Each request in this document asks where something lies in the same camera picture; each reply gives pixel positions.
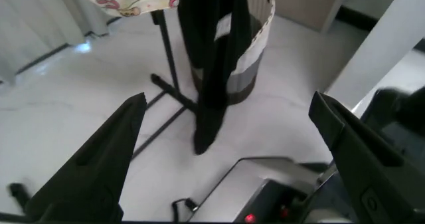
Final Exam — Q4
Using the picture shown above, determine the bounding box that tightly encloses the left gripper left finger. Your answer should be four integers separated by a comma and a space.
25, 92, 147, 222

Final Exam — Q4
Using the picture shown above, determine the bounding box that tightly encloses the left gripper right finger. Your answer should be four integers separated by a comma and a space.
308, 90, 425, 222

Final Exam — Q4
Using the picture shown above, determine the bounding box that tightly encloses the black garment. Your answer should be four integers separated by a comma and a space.
177, 0, 253, 156

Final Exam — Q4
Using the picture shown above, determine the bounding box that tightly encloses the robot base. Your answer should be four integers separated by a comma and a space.
189, 86, 425, 222

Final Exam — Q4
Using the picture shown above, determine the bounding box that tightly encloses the black clothes rack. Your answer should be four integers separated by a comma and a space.
0, 9, 200, 223

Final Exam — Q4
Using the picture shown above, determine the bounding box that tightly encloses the white laundry basket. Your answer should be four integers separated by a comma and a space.
191, 0, 276, 106

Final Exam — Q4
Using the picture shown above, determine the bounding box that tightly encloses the white curtain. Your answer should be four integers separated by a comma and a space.
0, 0, 121, 85

